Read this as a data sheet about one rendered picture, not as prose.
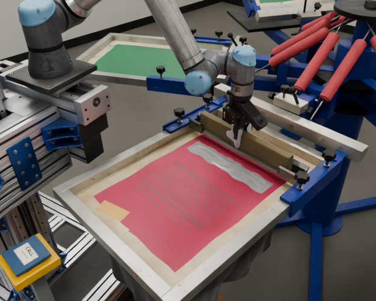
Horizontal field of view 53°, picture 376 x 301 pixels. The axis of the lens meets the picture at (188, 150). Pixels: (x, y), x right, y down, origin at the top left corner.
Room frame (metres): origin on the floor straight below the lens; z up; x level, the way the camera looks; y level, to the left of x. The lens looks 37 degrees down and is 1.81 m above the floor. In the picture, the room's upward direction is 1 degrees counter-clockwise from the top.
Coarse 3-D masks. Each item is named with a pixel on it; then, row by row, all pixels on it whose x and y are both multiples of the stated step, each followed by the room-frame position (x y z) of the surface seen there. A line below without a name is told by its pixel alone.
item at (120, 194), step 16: (192, 144) 1.20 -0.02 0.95; (208, 144) 1.19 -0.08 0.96; (160, 160) 1.10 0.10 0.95; (176, 160) 1.10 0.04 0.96; (192, 160) 1.10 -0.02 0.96; (144, 176) 1.01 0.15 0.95; (208, 176) 1.00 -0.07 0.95; (112, 192) 0.93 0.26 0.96; (128, 192) 0.93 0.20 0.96; (128, 208) 0.86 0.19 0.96; (144, 208) 0.85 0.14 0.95; (128, 224) 0.79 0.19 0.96
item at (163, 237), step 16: (240, 160) 1.09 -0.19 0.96; (224, 176) 1.00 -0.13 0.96; (272, 176) 0.99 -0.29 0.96; (240, 192) 0.92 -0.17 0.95; (256, 192) 0.92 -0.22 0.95; (272, 192) 0.91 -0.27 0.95; (240, 208) 0.84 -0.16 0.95; (144, 224) 0.79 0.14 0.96; (160, 224) 0.79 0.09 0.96; (176, 224) 0.78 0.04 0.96; (208, 224) 0.78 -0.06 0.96; (224, 224) 0.78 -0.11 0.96; (144, 240) 0.73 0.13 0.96; (160, 240) 0.72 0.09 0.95; (176, 240) 0.72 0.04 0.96; (192, 240) 0.72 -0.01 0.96; (208, 240) 0.72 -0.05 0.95; (160, 256) 0.67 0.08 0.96; (176, 256) 0.67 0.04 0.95; (192, 256) 0.66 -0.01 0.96
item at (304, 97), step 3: (303, 93) 1.43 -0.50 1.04; (300, 96) 1.40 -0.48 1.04; (303, 96) 1.40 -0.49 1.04; (306, 96) 1.40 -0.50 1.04; (309, 96) 1.40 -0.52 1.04; (303, 99) 1.38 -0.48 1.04; (306, 99) 1.38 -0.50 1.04; (309, 99) 1.38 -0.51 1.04; (312, 99) 1.38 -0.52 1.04; (309, 102) 1.36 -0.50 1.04; (312, 102) 1.38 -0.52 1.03; (309, 105) 1.36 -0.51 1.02; (312, 105) 1.38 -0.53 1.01; (282, 108) 1.31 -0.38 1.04; (288, 111) 1.29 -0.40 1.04
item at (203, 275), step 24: (144, 144) 1.16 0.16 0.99; (288, 144) 1.14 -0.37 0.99; (96, 168) 1.02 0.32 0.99; (120, 168) 1.05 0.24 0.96; (72, 192) 0.92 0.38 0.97; (96, 216) 0.79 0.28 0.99; (264, 216) 0.77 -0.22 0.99; (120, 240) 0.70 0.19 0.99; (240, 240) 0.69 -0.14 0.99; (120, 264) 0.65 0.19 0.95; (144, 264) 0.62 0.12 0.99; (216, 264) 0.61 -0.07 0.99; (144, 288) 0.57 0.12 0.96; (168, 288) 0.54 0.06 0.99; (192, 288) 0.54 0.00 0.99
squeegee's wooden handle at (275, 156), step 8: (208, 112) 1.26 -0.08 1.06; (200, 120) 1.26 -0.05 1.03; (208, 120) 1.22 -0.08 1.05; (216, 120) 1.20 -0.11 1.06; (208, 128) 1.22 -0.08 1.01; (216, 128) 1.19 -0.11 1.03; (224, 128) 1.16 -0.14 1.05; (224, 136) 1.16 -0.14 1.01; (248, 136) 1.09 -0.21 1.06; (256, 136) 1.09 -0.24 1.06; (232, 144) 1.13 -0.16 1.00; (248, 144) 1.08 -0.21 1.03; (256, 144) 1.06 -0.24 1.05; (264, 144) 1.04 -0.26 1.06; (248, 152) 1.08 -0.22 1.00; (256, 152) 1.05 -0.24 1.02; (264, 152) 1.03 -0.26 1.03; (272, 152) 1.01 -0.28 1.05; (280, 152) 0.99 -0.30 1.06; (288, 152) 0.99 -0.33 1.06; (264, 160) 1.03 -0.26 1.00; (272, 160) 1.00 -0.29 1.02; (280, 160) 0.98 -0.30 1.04; (288, 160) 0.96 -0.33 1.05; (288, 168) 0.96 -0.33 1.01
